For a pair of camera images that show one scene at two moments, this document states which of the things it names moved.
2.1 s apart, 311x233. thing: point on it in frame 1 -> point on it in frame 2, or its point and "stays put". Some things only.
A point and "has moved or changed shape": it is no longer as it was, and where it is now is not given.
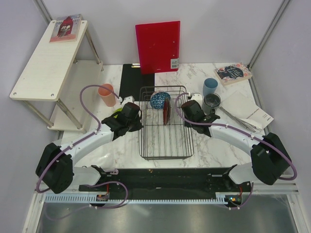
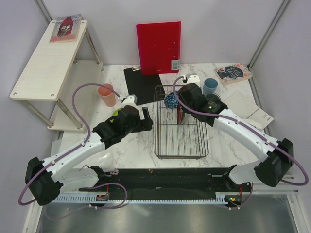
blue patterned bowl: [157, 99] -> [170, 100]
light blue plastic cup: [210, 86] stays put
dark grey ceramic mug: [211, 101] stays put
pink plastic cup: [108, 96] stays put
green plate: [119, 109] stays put
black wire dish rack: [163, 134] has moved or changed shape
